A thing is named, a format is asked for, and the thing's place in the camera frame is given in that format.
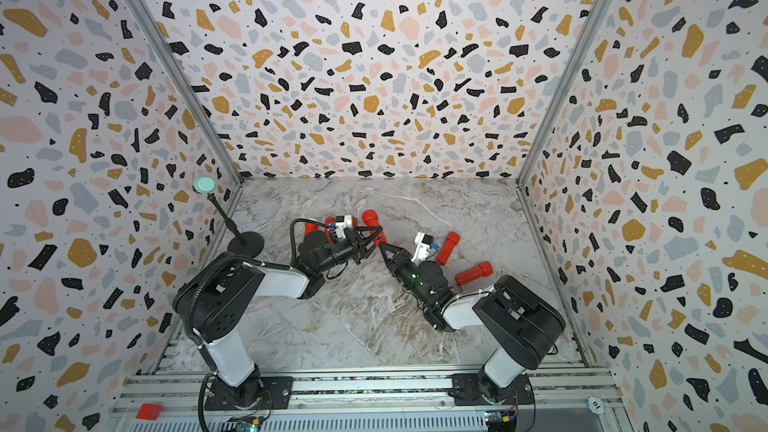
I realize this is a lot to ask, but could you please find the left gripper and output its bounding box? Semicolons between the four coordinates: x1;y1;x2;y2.
319;229;387;278

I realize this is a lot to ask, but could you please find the red flashlight white rim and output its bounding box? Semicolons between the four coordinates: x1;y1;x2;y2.
304;222;318;236

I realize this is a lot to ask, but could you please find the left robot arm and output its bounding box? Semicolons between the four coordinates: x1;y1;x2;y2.
172;219;385;410

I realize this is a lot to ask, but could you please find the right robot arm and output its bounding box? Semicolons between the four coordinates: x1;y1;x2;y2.
379;242;565;405

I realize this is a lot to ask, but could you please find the microphone stand green head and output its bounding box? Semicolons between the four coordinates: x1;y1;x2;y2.
194;176;265;258

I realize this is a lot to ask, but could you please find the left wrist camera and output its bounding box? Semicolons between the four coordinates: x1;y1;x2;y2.
329;215;356;241

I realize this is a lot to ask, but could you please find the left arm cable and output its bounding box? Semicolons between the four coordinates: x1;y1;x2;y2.
289;217;334;265

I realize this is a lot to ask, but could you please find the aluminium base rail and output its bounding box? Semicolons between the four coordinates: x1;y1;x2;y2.
104;364;633;431

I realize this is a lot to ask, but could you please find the red block on rail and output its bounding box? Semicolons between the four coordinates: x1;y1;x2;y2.
136;403;163;421

